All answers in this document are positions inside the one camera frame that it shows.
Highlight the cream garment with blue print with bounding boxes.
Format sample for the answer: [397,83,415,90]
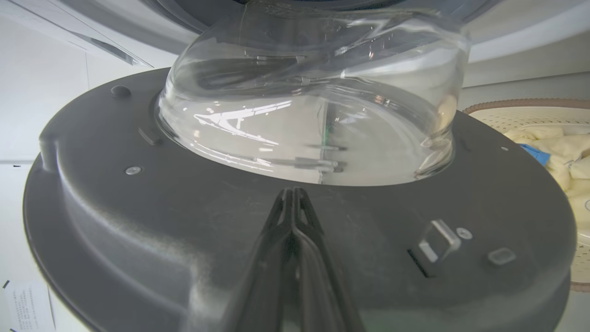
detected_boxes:
[503,125,590,231]

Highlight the cream laundry basket brown rim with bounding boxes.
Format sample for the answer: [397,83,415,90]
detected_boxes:
[462,98,590,292]

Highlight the dark grey glass washer door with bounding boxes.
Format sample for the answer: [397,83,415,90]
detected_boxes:
[23,0,578,332]

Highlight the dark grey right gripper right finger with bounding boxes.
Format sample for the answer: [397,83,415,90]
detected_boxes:
[293,187,366,332]

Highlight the white front-load washing machine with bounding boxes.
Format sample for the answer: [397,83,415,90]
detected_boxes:
[0,0,590,100]

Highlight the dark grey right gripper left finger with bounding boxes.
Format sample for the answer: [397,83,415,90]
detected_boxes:
[221,188,295,332]

